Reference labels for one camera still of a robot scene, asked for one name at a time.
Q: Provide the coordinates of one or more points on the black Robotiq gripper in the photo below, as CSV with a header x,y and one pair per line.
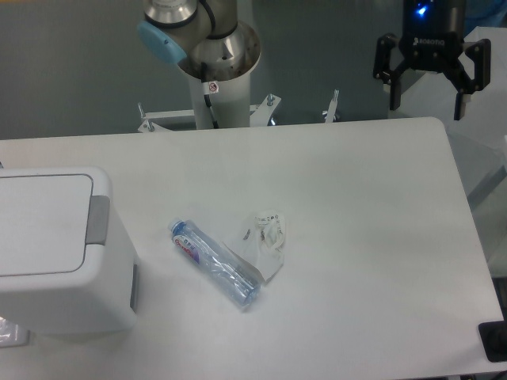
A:
x,y
429,37

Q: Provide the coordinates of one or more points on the white push-lid trash can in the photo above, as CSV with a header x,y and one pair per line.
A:
x,y
68,265

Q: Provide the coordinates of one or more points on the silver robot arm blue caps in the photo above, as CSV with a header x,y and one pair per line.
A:
x,y
173,30

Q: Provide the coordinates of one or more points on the blue bag in background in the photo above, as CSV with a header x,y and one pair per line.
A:
x,y
484,13

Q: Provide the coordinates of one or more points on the crumpled clear plastic wrapper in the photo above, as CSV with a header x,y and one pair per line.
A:
x,y
259,240

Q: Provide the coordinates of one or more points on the black device at table edge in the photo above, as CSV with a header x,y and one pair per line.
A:
x,y
493,337

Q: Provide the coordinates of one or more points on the clear plastic water bottle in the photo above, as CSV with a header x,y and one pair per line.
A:
x,y
227,272

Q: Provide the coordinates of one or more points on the clear plastic bag corner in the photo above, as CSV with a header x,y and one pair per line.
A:
x,y
12,335

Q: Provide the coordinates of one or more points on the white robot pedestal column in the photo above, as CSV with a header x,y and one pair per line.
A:
x,y
220,104

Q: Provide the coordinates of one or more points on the white base frame with bolts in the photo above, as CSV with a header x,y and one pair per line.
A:
x,y
262,114

